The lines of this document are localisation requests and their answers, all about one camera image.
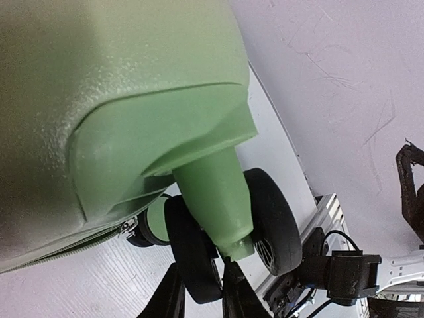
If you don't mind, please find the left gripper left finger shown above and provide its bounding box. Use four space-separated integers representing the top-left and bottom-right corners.
137 263 186 318

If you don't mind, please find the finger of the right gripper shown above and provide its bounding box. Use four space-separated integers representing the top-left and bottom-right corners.
396 141 423 242

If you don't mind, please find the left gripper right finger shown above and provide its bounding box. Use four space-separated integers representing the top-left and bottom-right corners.
222 257 271 318

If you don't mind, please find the green hard-shell suitcase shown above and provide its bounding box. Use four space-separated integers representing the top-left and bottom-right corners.
1 1 302 303

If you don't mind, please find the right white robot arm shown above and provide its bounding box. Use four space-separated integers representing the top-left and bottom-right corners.
297 142 423 317

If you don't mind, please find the aluminium front rail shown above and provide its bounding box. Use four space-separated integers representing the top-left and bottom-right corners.
261 193 372 318

